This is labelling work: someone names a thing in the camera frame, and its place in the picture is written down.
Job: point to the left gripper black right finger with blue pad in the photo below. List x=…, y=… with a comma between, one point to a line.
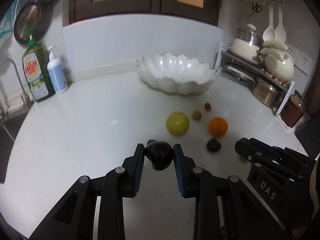
x=225, y=208

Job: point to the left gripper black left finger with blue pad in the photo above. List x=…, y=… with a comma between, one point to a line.
x=72, y=217

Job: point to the dark purple plum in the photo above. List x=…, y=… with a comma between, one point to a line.
x=213, y=145

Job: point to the orange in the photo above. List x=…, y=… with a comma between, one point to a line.
x=218, y=127

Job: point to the small green-brown fruit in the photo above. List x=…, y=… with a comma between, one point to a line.
x=196, y=115

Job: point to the yellow-green apple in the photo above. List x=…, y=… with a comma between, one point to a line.
x=177, y=124

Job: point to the small red fruit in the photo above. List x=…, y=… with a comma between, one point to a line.
x=207, y=107

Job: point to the white metal kitchen shelf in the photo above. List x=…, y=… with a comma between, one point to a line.
x=226, y=57

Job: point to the glass jar with sauce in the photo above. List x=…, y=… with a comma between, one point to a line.
x=294, y=109

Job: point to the stainless steel pot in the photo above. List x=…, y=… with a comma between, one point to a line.
x=266, y=93

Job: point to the steel sink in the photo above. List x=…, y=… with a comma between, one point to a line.
x=9, y=132

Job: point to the cream teapot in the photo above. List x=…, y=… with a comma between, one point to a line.
x=277, y=61

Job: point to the steel lid under shelf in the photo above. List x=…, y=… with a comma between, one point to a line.
x=238, y=75

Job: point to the chrome faucet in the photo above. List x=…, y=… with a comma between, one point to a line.
x=14, y=91

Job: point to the cream pot with glass lid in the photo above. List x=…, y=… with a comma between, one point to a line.
x=247, y=44

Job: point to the white rice spoon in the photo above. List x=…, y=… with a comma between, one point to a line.
x=280, y=33

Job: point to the white scalloped fruit bowl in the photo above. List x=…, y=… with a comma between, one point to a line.
x=176, y=74

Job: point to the white slotted spoon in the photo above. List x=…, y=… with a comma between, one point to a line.
x=269, y=33

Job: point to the white blue pump bottle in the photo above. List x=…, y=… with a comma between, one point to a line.
x=56, y=73

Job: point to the green dish soap bottle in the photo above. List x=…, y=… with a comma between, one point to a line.
x=34, y=62

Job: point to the black scissors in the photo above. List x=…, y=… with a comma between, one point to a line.
x=252, y=7

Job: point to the round mesh strainer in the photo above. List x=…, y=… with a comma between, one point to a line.
x=27, y=21

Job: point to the white wall socket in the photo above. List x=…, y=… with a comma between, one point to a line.
x=293, y=52
x=304, y=62

